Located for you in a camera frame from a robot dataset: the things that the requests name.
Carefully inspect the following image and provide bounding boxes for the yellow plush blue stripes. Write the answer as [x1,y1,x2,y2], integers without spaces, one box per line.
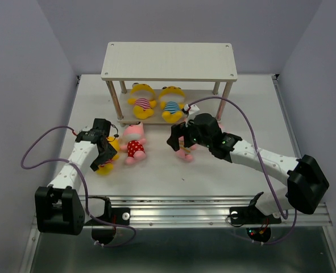
[158,86,185,123]

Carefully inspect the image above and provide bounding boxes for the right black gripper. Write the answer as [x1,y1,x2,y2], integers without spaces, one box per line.
[166,119,211,151]

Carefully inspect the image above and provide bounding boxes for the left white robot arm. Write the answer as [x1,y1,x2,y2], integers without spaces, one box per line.
[35,118,117,235]

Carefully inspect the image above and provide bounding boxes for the white two-tier shelf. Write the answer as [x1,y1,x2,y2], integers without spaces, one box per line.
[101,42,238,126]

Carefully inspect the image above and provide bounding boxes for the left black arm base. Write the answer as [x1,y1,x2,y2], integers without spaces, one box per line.
[85,207,131,226]

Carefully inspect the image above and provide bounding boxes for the pink plush red polka-dot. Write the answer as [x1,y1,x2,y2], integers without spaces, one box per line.
[120,122,146,165]

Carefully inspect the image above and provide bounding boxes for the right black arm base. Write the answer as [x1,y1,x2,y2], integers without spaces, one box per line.
[227,206,269,226]

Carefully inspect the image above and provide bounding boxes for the pink plush orange stripes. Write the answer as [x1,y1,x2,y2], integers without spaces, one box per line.
[175,136,197,162]

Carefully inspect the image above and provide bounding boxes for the aluminium rail frame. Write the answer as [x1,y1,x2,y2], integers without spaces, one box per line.
[18,73,336,273]

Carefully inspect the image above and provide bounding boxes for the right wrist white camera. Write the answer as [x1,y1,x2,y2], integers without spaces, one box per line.
[181,104,200,126]

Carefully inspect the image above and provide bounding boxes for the yellow plush pink stripes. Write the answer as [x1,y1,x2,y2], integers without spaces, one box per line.
[127,82,157,120]
[96,134,120,175]

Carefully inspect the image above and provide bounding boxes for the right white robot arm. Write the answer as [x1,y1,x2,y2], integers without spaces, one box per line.
[167,113,329,223]

